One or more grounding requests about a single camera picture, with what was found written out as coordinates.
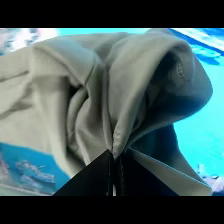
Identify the grey T-shirt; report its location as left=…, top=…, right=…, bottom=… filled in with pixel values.
left=0, top=28, right=214, bottom=197

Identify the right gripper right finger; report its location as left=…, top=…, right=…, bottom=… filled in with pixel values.
left=116, top=149, right=181, bottom=197

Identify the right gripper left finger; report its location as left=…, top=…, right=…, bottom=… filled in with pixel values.
left=53, top=148, right=116, bottom=197

